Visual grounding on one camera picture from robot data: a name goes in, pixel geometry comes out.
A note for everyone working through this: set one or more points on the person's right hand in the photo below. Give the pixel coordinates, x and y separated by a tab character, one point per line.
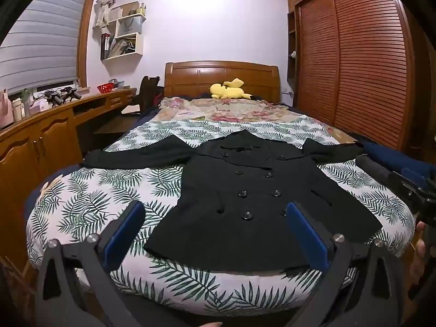
419	248

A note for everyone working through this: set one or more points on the wooden bed headboard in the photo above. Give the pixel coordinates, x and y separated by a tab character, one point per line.
190	78

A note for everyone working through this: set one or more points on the white dried bouquet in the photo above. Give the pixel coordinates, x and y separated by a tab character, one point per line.
107	0

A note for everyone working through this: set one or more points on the white wall shelf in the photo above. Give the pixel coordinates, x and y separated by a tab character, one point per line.
136	24

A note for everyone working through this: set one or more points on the white bottle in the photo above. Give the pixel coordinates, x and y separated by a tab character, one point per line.
18	109

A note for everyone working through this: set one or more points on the red basket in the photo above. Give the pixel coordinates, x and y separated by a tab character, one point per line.
105	88

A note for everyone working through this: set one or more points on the grey window roller blind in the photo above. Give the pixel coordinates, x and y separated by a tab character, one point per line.
44	37

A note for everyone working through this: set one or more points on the wooden louvered wardrobe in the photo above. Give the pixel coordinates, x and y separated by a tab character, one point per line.
357	58

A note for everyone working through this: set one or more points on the dark wooden chair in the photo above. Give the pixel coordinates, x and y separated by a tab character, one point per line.
146	92

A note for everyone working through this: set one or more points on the white wall socket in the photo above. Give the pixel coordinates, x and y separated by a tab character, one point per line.
286	92

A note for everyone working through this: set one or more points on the black hand-held device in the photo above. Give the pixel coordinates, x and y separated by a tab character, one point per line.
72	93
53	98

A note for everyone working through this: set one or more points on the yellow plush toy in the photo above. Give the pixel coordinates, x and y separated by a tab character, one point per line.
224	91

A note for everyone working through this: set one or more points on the wooden cabinet desk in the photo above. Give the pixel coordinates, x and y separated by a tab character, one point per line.
41	143

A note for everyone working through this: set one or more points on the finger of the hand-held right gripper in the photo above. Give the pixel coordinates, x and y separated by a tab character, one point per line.
414	177
371	168

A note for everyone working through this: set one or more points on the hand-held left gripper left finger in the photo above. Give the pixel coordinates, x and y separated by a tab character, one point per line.
124	235

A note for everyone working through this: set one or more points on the pink plush item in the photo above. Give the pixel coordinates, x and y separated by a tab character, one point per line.
5	109

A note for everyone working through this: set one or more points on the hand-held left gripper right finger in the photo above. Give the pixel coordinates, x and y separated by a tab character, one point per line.
306	238

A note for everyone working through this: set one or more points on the black buttoned coat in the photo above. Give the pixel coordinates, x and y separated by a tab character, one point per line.
231	211

